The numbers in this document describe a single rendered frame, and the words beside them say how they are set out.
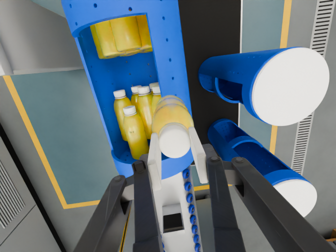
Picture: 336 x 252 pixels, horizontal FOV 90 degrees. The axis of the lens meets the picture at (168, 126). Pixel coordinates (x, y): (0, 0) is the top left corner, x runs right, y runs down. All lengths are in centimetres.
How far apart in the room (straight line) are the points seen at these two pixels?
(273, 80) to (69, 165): 200
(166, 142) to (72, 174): 205
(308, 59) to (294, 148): 172
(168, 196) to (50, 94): 145
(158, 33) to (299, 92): 56
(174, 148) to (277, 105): 58
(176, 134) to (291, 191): 85
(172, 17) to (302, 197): 94
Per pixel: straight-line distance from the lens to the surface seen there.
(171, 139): 20
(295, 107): 79
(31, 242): 256
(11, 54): 88
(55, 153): 215
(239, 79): 78
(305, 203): 110
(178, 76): 44
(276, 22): 194
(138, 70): 67
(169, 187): 92
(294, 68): 75
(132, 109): 54
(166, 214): 96
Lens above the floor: 162
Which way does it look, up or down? 69 degrees down
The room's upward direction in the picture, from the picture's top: 171 degrees clockwise
